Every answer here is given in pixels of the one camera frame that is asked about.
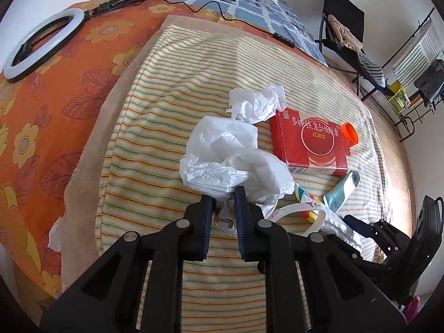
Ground white plastic bag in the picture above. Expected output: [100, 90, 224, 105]
[179, 116, 295, 235]

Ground light blue sachet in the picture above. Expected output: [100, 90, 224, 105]
[323, 171, 360, 213]

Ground white wristband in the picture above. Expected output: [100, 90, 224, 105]
[267, 202, 326, 237]

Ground red medicine box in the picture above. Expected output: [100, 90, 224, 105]
[269, 108, 351, 176]

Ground crumpled white tissue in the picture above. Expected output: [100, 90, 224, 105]
[226, 84, 287, 124]

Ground beige blanket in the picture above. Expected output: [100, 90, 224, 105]
[59, 15, 416, 288]

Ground orange plastic cap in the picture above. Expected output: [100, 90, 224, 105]
[341, 123, 359, 147]

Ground striped yellow towel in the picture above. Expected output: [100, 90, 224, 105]
[95, 26, 388, 332]

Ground black clothes rack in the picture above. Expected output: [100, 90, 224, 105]
[359, 8, 443, 142]

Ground yellow crate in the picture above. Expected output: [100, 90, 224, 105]
[388, 80, 410, 114]

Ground dark hanging jacket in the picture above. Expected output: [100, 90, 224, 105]
[414, 59, 444, 107]

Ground orange floral bedsheet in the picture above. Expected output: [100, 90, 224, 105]
[0, 0, 329, 299]

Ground black folding chair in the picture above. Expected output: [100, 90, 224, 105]
[315, 0, 394, 98]

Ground striped shirt on chair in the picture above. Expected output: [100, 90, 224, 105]
[357, 50, 386, 88]

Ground blue checkered mattress sheet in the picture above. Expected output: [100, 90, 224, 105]
[96, 0, 327, 65]

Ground pink clothes on chair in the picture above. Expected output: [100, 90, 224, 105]
[327, 14, 363, 53]

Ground green striped hanging towel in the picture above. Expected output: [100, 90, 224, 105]
[393, 20, 443, 88]

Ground black cable with remote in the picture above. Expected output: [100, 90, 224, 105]
[131, 0, 297, 50]

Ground black ring light stand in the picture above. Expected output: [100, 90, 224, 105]
[85, 0, 147, 19]

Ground white ring light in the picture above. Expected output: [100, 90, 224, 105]
[3, 7, 89, 83]

